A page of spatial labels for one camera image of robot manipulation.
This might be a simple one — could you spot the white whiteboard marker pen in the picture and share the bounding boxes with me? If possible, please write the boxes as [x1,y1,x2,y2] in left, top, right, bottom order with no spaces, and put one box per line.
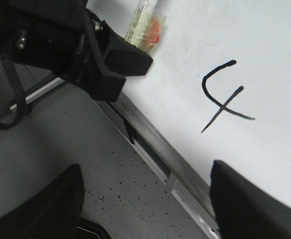
[125,0,167,56]

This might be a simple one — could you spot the black flat cable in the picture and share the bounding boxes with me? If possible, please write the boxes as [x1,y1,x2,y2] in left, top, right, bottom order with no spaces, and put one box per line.
[0,29,29,131]

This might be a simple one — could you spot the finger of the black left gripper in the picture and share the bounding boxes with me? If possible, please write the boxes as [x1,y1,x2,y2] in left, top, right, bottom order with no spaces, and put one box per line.
[103,21,153,76]
[87,74,126,102]

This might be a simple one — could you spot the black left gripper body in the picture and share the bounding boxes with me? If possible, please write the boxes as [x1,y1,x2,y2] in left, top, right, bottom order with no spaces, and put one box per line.
[0,0,108,89]

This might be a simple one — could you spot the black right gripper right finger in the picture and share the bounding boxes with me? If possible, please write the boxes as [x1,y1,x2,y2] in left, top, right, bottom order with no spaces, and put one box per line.
[209,160,291,239]

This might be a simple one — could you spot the white whiteboard with aluminium frame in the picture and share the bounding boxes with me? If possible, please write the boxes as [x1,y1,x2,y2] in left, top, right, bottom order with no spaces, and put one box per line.
[9,0,291,239]

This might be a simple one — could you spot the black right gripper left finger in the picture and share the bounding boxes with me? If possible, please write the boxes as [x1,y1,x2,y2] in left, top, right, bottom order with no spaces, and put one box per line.
[0,164,85,239]

